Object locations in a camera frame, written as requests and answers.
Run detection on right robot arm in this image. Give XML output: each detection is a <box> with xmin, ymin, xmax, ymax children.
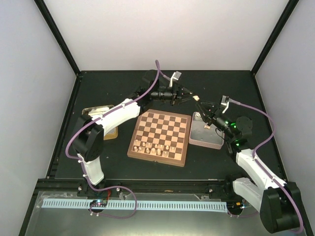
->
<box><xmin>194</xmin><ymin>96</ymin><xmax>304</xmax><ymax>234</ymax></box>

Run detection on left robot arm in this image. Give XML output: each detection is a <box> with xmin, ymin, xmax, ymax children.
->
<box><xmin>65</xmin><ymin>70</ymin><xmax>195</xmax><ymax>196</ymax></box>

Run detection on second right white arm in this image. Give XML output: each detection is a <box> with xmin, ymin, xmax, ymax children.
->
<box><xmin>193</xmin><ymin>96</ymin><xmax>264</xmax><ymax>211</ymax></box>

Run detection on pink tin with light pieces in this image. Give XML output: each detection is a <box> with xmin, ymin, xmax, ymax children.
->
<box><xmin>189</xmin><ymin>112</ymin><xmax>224</xmax><ymax>149</ymax></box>

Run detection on wooden chess board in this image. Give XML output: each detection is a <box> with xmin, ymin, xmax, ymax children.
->
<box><xmin>127</xmin><ymin>109</ymin><xmax>192</xmax><ymax>167</ymax></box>

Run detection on gold tin with dark pieces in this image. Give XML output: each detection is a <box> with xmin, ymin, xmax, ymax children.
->
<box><xmin>82</xmin><ymin>105</ymin><xmax>118</xmax><ymax>140</ymax></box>

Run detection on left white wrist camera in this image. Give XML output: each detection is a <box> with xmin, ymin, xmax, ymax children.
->
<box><xmin>169</xmin><ymin>71</ymin><xmax>182</xmax><ymax>88</ymax></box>

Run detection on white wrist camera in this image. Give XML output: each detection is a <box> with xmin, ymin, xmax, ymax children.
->
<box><xmin>169</xmin><ymin>71</ymin><xmax>182</xmax><ymax>88</ymax></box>
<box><xmin>220</xmin><ymin>95</ymin><xmax>230</xmax><ymax>114</ymax></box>

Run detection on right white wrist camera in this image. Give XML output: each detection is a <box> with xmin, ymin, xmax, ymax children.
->
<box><xmin>220</xmin><ymin>95</ymin><xmax>230</xmax><ymax>114</ymax></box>

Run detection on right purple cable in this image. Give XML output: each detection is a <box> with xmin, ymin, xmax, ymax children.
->
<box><xmin>228</xmin><ymin>97</ymin><xmax>305</xmax><ymax>234</ymax></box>

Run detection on purple cable loop front left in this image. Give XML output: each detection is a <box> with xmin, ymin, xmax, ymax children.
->
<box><xmin>89</xmin><ymin>186</ymin><xmax>137</xmax><ymax>219</ymax></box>

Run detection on light blue cable duct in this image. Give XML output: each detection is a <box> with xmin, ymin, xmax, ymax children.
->
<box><xmin>41</xmin><ymin>199</ymin><xmax>227</xmax><ymax>213</ymax></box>

